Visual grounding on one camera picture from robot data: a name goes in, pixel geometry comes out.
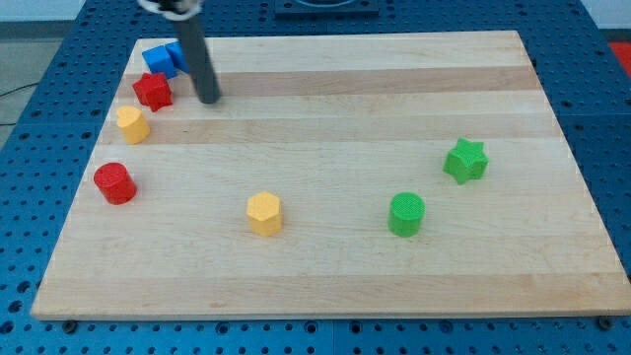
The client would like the green star block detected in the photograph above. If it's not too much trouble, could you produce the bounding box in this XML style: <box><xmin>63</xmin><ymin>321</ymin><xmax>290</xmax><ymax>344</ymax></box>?
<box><xmin>443</xmin><ymin>137</ymin><xmax>489</xmax><ymax>184</ymax></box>

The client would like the red star block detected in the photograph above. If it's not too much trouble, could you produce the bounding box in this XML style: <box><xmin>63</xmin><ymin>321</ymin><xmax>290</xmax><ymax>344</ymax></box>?
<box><xmin>132</xmin><ymin>72</ymin><xmax>173</xmax><ymax>112</ymax></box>

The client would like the blue triangle block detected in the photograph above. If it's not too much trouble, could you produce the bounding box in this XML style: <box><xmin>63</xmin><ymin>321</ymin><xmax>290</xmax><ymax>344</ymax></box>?
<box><xmin>165</xmin><ymin>41</ymin><xmax>189</xmax><ymax>74</ymax></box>

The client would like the yellow hexagon block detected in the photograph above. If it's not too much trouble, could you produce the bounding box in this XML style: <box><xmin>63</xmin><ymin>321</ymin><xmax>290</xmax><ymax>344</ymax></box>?
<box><xmin>246</xmin><ymin>191</ymin><xmax>283</xmax><ymax>237</ymax></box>

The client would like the wooden board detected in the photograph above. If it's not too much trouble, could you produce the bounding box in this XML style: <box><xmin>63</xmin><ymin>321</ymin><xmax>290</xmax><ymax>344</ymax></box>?
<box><xmin>32</xmin><ymin>31</ymin><xmax>630</xmax><ymax>320</ymax></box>

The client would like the green cylinder block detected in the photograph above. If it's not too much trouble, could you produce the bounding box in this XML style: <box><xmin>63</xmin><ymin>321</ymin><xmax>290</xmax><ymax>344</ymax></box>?
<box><xmin>387</xmin><ymin>192</ymin><xmax>426</xmax><ymax>238</ymax></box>

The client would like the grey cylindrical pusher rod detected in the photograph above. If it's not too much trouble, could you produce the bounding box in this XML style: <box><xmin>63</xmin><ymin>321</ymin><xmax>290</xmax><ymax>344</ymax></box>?
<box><xmin>174</xmin><ymin>13</ymin><xmax>221</xmax><ymax>105</ymax></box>

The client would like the yellow heart block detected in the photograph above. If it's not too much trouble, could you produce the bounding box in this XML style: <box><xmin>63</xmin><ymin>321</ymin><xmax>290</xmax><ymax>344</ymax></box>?
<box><xmin>115</xmin><ymin>106</ymin><xmax>151</xmax><ymax>145</ymax></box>

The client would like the blue cube block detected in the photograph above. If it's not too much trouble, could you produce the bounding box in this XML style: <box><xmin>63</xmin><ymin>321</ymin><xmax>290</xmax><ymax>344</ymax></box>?
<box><xmin>142</xmin><ymin>45</ymin><xmax>177</xmax><ymax>79</ymax></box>

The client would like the red cylinder block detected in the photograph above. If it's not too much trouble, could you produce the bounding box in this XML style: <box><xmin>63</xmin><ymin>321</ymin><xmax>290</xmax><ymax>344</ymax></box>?
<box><xmin>93</xmin><ymin>162</ymin><xmax>137</xmax><ymax>205</ymax></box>

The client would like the white ring on rod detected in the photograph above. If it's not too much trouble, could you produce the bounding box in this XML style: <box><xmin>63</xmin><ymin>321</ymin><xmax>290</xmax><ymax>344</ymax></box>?
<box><xmin>137</xmin><ymin>0</ymin><xmax>204</xmax><ymax>22</ymax></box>

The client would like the black cable on floor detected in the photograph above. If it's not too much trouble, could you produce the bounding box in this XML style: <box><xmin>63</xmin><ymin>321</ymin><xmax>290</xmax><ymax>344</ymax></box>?
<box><xmin>0</xmin><ymin>81</ymin><xmax>39</xmax><ymax>127</ymax></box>

